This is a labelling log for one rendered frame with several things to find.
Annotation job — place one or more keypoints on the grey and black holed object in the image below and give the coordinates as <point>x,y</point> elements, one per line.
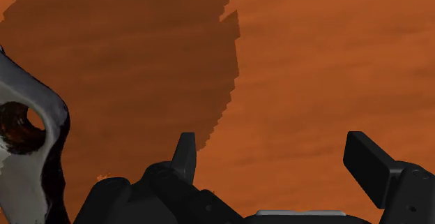
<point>30,141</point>

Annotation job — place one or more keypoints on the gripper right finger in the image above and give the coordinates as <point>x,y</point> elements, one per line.
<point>391,182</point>

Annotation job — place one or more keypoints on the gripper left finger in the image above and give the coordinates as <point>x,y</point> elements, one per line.
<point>163,192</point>

